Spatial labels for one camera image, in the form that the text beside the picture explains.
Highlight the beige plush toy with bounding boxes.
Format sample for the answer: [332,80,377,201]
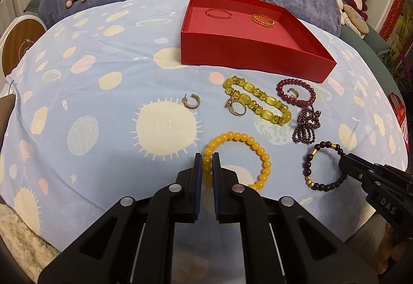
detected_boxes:
[336,0,369,39]

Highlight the person's right hand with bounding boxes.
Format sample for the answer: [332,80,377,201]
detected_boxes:
[379,223,412,272]

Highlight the gold ring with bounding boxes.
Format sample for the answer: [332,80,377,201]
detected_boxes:
[225,98,248,117]

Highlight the purple small-bead bracelet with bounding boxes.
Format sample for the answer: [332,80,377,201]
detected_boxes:
[292,106,322,144]

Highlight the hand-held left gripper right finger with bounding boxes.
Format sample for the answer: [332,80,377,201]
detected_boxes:
[211,152,378,284]

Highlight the thin rose gold bangle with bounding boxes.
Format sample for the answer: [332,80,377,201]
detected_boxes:
[205,8,233,20]

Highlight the dark brown bead bracelet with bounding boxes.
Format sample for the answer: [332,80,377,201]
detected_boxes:
[303,141,347,192]

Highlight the yellow-green oval bead bracelet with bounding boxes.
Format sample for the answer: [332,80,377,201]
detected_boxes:
[224,76,292,126]

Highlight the yellow bead bracelet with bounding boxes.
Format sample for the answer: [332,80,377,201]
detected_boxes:
[203,131,272,192]

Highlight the light blue printed bed sheet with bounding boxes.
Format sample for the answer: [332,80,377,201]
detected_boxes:
[0,0,409,252]

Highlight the gold chain-link bangle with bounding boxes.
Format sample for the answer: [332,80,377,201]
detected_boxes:
[252,13,275,28]

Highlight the red bag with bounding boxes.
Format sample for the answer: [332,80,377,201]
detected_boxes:
[389,92,408,130]

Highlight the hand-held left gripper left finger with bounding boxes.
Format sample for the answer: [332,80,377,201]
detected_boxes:
[38,153,204,284]

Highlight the red jewelry box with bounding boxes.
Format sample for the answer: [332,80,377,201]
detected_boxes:
[180,0,338,84]

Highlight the green bed frame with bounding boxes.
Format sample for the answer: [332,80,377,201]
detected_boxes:
[310,0,413,143]

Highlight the white fluffy rug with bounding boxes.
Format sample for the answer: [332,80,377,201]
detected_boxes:
[0,203,62,284]

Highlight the red wall banner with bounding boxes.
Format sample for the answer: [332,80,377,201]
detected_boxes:
[379,0,409,39]

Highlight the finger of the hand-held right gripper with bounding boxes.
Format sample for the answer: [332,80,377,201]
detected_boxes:
[341,154,388,175]
[338,161,371,189]

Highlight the artificial flowers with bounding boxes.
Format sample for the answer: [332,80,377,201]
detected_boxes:
[385,19,413,94]

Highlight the dark red bead bracelet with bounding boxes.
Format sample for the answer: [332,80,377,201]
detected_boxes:
[276,78,316,108]

